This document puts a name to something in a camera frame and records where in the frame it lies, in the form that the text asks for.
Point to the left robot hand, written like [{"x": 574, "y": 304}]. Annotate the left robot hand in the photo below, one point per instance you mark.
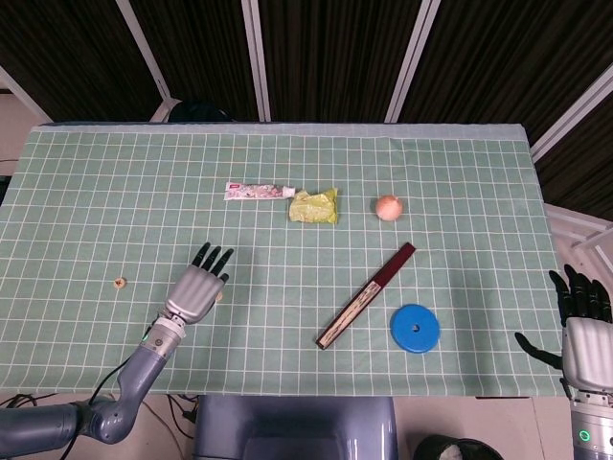
[{"x": 194, "y": 297}]

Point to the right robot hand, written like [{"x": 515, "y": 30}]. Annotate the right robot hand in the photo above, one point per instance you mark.
[{"x": 590, "y": 354}]

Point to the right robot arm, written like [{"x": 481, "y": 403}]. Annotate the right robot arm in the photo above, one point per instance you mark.
[{"x": 594, "y": 431}]

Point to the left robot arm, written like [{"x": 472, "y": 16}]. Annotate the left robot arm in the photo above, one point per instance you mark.
[{"x": 139, "y": 374}]

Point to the green grid tablecloth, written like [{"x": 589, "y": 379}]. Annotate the green grid tablecloth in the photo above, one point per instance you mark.
[{"x": 287, "y": 263}]

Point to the white pink toothpaste tube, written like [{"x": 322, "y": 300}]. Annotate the white pink toothpaste tube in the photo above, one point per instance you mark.
[{"x": 254, "y": 191}]

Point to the white metal rack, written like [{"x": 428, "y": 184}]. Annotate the white metal rack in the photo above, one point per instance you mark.
[{"x": 570, "y": 225}]

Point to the yellow-green snack bag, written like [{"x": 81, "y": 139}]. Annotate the yellow-green snack bag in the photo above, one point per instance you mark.
[{"x": 313, "y": 208}]

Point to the blue-grey robot torso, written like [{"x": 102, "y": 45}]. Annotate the blue-grey robot torso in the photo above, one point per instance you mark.
[{"x": 287, "y": 431}]

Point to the dark red folding fan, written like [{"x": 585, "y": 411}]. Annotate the dark red folding fan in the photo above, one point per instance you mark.
[{"x": 364, "y": 297}]

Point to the blue disc with hole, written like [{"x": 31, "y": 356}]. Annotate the blue disc with hole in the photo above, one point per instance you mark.
[{"x": 407, "y": 335}]

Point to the black chair back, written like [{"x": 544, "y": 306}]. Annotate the black chair back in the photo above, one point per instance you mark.
[{"x": 196, "y": 112}]

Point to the black waste bin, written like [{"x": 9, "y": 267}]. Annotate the black waste bin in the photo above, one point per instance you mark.
[{"x": 431, "y": 450}]

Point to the onion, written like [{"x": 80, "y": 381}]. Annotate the onion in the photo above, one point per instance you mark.
[{"x": 389, "y": 207}]

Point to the white partition frame post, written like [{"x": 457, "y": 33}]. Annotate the white partition frame post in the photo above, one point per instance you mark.
[
  {"x": 146, "y": 52},
  {"x": 257, "y": 57},
  {"x": 26, "y": 96},
  {"x": 413, "y": 57},
  {"x": 574, "y": 112}
]

